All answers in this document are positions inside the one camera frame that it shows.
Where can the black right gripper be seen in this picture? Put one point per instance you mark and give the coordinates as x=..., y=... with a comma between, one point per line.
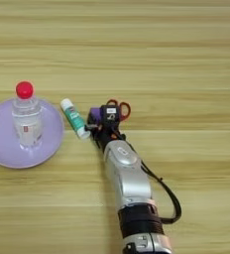
x=108, y=132

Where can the purple rectangular block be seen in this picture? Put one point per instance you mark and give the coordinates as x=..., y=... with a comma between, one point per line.
x=94, y=115

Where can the white and green glue stick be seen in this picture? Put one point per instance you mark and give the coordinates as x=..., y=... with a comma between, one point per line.
x=74, y=118

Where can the clear bottle with red cap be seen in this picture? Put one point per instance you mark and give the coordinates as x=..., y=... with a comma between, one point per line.
x=27, y=122

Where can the lilac round plate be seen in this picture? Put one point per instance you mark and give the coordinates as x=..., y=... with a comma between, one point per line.
x=1, y=145

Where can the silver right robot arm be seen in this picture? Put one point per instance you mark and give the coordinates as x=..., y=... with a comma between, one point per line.
x=133, y=188

